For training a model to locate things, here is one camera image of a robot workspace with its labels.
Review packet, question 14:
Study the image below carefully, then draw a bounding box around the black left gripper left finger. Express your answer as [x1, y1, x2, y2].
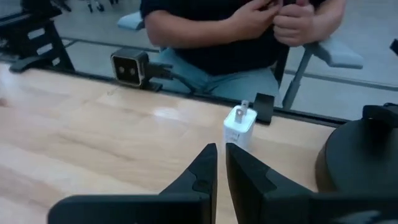
[48, 142, 218, 224]

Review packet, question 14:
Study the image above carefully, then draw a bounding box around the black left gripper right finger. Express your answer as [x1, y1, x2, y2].
[226, 143, 398, 224]

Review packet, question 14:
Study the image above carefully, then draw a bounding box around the white charger plug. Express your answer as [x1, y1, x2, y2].
[223, 100, 258, 152]

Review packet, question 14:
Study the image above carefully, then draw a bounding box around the person's right forearm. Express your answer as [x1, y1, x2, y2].
[144, 11, 246, 49]

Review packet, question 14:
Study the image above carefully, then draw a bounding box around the person's left forearm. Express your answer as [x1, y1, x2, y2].
[310, 0, 348, 41]

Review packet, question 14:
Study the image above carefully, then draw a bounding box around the small black clamp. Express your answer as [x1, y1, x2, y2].
[253, 92, 276, 124]

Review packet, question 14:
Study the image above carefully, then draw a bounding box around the seated person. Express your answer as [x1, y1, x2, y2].
[139, 0, 348, 103]

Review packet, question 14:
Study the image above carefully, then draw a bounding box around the person's left hand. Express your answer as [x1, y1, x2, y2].
[273, 2, 318, 47]

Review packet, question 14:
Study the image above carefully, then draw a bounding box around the person's hand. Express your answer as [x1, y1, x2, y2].
[273, 2, 318, 47]
[229, 0, 282, 32]

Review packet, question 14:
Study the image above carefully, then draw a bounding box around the person's right hand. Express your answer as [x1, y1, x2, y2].
[229, 0, 282, 32]

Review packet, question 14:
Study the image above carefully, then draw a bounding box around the black camera cable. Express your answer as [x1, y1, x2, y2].
[145, 61, 203, 94]

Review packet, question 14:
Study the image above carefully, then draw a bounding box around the black table-level camera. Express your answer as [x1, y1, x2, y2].
[111, 48, 150, 88]

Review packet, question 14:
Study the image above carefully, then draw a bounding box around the black slotted frame bracket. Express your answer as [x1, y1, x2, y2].
[0, 0, 75, 74]

